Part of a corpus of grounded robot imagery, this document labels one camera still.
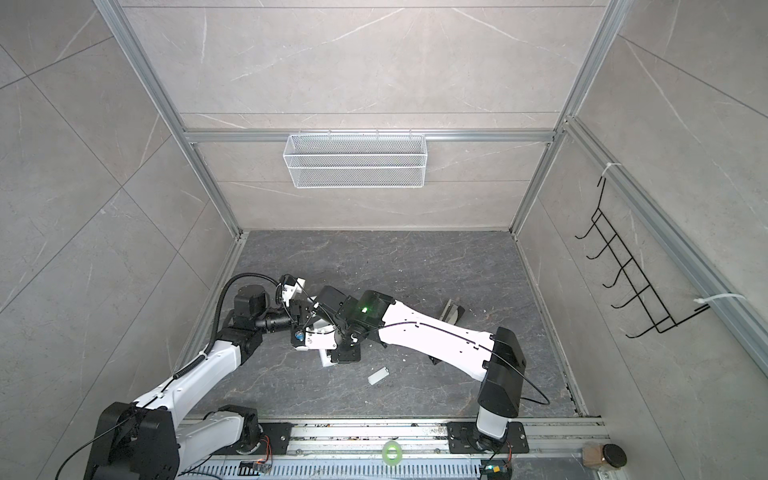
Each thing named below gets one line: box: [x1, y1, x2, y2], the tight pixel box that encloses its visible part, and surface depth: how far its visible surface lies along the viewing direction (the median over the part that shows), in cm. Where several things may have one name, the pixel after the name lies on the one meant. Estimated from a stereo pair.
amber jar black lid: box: [582, 444, 628, 468], surface depth 65 cm
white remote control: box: [295, 324, 338, 368], surface depth 62 cm
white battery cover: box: [367, 366, 390, 385], surface depth 85 cm
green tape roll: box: [382, 440, 403, 466], surface depth 73 cm
